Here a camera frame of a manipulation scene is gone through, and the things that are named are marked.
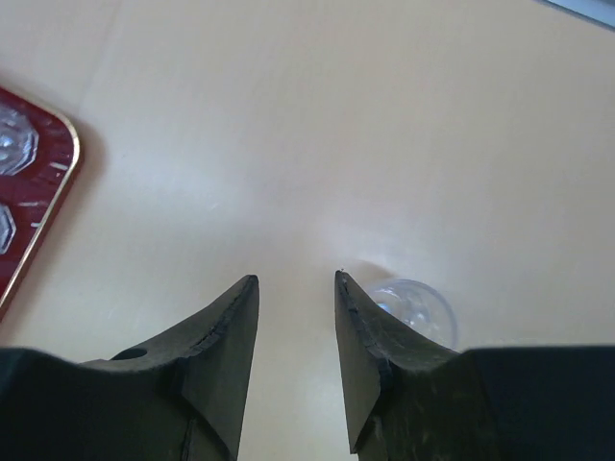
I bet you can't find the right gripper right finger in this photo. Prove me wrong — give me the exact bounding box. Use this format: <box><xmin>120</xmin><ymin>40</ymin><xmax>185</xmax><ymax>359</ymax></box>
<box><xmin>334</xmin><ymin>271</ymin><xmax>614</xmax><ymax>460</ymax></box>

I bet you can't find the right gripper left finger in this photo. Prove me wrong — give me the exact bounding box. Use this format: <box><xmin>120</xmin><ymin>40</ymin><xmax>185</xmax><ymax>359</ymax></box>
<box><xmin>1</xmin><ymin>276</ymin><xmax>259</xmax><ymax>460</ymax></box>

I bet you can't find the red lacquer tray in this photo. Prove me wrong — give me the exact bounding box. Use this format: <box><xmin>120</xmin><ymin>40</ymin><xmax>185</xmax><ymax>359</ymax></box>
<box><xmin>1</xmin><ymin>87</ymin><xmax>83</xmax><ymax>316</ymax></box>

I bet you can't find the clear glass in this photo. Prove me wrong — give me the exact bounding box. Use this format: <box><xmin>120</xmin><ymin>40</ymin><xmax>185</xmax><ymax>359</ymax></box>
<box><xmin>1</xmin><ymin>105</ymin><xmax>39</xmax><ymax>176</ymax></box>
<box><xmin>365</xmin><ymin>279</ymin><xmax>458</xmax><ymax>350</ymax></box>

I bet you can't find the clear glass corner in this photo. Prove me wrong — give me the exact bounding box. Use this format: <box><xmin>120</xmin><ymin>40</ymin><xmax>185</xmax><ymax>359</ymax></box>
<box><xmin>0</xmin><ymin>205</ymin><xmax>16</xmax><ymax>255</ymax></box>

